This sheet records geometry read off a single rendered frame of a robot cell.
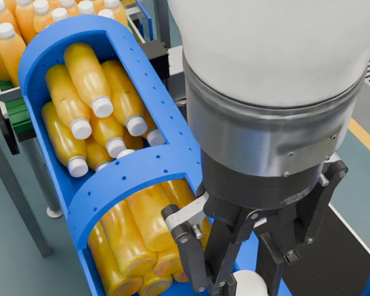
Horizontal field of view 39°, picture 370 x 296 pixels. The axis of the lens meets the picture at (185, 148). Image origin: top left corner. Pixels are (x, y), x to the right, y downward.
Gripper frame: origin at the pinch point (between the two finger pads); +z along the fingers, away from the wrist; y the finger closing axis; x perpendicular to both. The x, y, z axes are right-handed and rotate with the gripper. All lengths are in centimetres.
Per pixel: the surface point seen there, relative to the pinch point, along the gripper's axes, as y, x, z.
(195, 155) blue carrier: 9.7, 33.6, 26.3
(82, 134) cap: -6, 56, 36
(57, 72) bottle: -6, 72, 32
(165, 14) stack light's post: 36, 118, 61
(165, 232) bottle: -0.2, 23.4, 28.8
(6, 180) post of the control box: -30, 100, 93
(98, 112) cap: -2, 55, 31
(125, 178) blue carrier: -3.1, 31.5, 22.8
